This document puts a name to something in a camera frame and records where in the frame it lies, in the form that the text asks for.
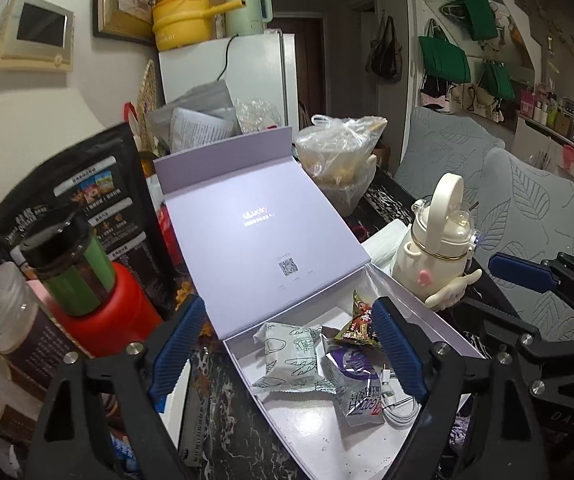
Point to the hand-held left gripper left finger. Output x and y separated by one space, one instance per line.
177 347

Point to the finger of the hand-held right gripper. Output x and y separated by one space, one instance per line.
487 317
517 271

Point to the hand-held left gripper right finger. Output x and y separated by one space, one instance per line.
397 355

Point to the gold red snack packet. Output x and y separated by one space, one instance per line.
362 325

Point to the silver purple snack packet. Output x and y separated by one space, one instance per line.
359 390

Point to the white leaf-print packet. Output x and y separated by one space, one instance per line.
292 360

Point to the lavender gift box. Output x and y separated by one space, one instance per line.
277 240

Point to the white blue flat box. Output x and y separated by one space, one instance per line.
187 410

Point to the red bottle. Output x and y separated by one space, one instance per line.
117 315

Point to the cream cartoon dog water bottle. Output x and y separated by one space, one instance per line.
432 260

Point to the white face mask pack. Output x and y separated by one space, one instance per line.
384 247

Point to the green jar with black lid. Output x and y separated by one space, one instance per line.
69 265

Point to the shelf of cosmetic bottles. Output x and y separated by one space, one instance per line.
562 117

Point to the clear plastic jar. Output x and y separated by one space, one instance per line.
12 315

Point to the beige tote bag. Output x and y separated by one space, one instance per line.
472 100

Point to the black printed snack bag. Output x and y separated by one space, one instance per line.
92 180

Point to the green tote bag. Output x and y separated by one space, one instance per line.
497 82
444 60
477 15

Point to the clear plastic food bag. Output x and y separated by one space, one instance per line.
342 160

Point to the grey plastic mailer bag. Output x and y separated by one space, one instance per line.
197 115

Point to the woven straw fan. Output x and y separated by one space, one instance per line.
146 100

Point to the dark hanging bag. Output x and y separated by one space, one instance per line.
384 52

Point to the white refrigerator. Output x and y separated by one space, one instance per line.
247 75

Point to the yellow cooking pot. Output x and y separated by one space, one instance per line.
182 25

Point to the pale green electric kettle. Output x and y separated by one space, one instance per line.
247 10

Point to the gold framed picture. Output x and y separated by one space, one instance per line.
122 5

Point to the beige wall intercom panel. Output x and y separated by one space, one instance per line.
34 35

